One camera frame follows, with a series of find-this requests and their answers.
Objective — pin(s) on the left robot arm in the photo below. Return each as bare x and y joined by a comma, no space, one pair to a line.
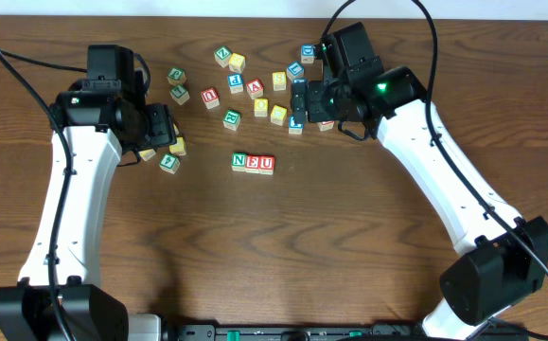
98,119

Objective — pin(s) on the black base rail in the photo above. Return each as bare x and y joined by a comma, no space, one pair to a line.
312,333

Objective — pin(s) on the yellow block beside Z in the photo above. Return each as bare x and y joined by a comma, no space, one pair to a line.
237,63

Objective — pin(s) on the yellow o block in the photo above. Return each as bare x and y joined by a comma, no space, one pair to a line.
179,147
261,106

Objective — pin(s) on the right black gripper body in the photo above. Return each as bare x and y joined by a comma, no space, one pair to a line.
299,101

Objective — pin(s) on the green N block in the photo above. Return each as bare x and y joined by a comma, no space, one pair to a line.
238,162

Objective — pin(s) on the green 4 block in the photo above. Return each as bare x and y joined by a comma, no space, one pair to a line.
170,163

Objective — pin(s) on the green 7 block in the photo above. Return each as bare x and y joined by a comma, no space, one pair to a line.
179,94

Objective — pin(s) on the yellow O block left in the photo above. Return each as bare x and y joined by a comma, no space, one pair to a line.
179,147

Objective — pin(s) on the yellow O block centre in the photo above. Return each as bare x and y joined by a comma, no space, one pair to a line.
261,106

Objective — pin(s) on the green R block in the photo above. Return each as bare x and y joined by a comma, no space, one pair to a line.
231,120

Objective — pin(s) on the red u block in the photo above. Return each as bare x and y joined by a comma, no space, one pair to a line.
210,98
266,165

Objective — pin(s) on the yellow G block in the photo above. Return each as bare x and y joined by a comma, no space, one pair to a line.
146,155

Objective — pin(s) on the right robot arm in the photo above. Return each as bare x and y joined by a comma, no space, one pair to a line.
501,255

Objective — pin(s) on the red E block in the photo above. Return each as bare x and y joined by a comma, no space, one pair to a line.
252,163

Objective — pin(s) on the blue D block top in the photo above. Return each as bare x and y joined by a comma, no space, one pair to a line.
307,54

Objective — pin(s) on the green J block left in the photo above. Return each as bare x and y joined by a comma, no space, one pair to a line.
176,76

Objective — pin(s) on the yellow S block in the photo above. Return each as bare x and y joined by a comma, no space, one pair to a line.
279,81

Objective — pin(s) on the green Z block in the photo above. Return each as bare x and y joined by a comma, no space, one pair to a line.
223,56

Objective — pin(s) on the blue P block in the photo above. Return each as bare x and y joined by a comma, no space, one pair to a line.
236,83

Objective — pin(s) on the yellow C block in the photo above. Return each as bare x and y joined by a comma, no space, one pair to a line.
278,115

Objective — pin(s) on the blue T block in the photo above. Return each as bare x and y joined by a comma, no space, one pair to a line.
294,127

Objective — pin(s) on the red A block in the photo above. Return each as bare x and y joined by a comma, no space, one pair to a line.
255,89

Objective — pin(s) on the red I block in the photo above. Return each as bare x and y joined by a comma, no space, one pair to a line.
325,125

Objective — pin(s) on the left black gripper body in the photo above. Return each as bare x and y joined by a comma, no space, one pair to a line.
161,125

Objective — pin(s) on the blue L block upper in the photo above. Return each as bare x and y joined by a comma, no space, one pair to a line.
295,70

